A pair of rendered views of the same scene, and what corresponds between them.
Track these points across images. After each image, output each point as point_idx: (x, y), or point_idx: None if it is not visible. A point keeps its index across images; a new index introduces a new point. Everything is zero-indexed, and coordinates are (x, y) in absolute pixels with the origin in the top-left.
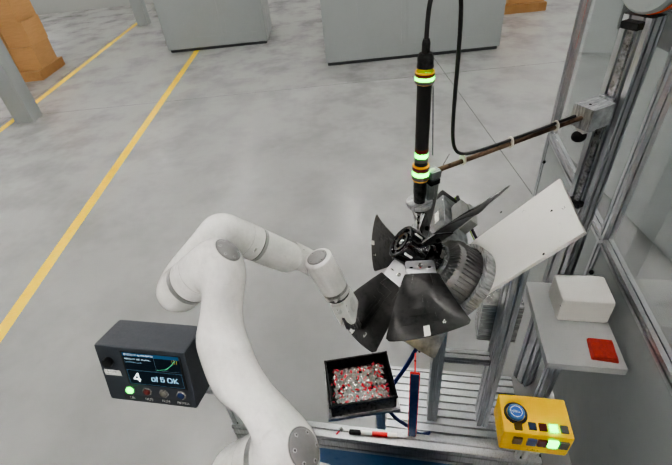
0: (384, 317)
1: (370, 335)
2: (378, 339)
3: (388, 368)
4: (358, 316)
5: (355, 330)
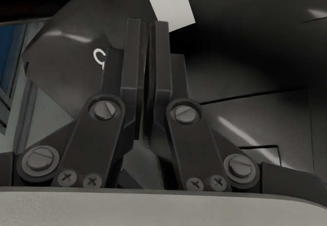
0: (158, 183)
1: (95, 87)
2: (75, 109)
3: None
4: (226, 80)
5: (147, 7)
